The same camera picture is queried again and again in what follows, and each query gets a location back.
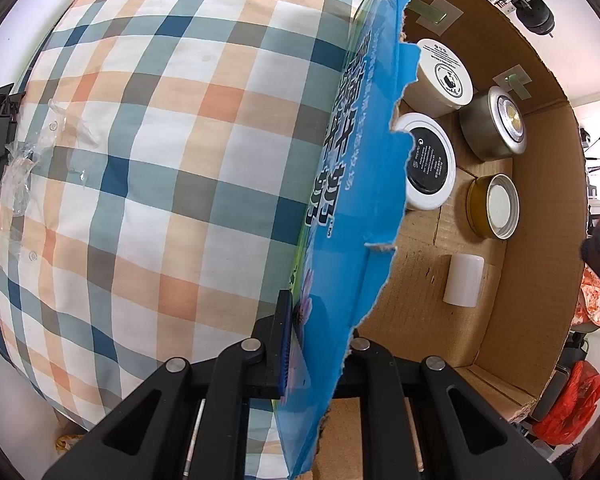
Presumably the clear plastic wrap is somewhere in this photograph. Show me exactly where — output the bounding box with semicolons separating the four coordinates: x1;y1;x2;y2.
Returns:
2;100;101;218

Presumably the white jar with black lid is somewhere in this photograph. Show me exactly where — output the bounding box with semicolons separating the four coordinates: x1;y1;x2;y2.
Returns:
394;112;457;212

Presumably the cardboard box with blue print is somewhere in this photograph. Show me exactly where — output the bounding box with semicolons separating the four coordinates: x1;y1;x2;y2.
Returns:
272;0;591;480

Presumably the orange patterned cloth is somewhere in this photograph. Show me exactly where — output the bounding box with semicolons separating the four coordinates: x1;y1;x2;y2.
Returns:
572;265;600;331

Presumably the gold tin with white lid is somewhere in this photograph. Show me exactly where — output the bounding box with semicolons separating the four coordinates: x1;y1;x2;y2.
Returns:
466;173;521;241

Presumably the white plastic cylinder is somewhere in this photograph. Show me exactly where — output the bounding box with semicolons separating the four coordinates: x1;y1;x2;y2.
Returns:
442;254;486;308

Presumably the checked bed cloth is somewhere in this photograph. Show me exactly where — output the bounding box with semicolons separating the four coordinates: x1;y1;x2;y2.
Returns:
0;0;383;480

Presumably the silver round tin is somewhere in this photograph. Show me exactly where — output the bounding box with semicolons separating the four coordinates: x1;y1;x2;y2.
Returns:
459;86;528;162

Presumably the white jar with printed lid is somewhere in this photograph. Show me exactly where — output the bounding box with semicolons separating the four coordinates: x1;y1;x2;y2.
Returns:
409;37;475;117

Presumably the red plastic bag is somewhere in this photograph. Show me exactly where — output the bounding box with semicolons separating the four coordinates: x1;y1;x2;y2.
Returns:
532;360;600;446

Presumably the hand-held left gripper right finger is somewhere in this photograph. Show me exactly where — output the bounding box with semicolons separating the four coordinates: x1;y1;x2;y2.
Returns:
330;337;563;480

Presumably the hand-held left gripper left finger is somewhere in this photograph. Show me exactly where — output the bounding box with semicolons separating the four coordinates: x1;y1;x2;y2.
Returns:
40;289;301;480

